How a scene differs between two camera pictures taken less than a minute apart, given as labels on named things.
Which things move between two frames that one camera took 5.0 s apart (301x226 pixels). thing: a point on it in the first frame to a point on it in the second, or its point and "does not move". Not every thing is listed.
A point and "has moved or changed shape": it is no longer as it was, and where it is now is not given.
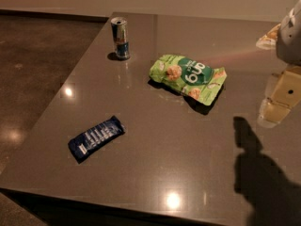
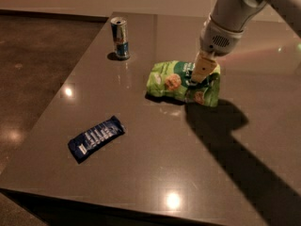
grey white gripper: [290, 38] to [216, 39]
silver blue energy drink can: [119, 29] does not move
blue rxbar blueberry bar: [81, 145] does not move
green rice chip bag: [190, 76] has moved or changed shape
